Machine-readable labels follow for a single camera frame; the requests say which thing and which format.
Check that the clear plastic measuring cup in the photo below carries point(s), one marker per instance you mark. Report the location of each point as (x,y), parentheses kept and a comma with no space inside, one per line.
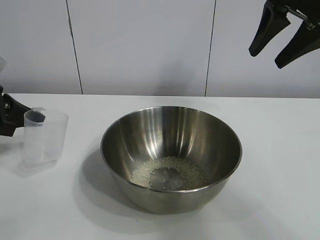
(47,145)

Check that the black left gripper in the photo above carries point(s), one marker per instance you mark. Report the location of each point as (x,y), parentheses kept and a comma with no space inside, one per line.
(3,105)

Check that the white rice grains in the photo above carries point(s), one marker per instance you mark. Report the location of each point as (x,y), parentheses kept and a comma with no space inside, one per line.
(190,175)

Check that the stainless steel mixing bowl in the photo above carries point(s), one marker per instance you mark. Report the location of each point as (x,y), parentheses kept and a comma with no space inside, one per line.
(172,202)

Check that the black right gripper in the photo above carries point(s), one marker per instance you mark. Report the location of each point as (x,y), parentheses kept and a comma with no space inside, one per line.
(305,10)

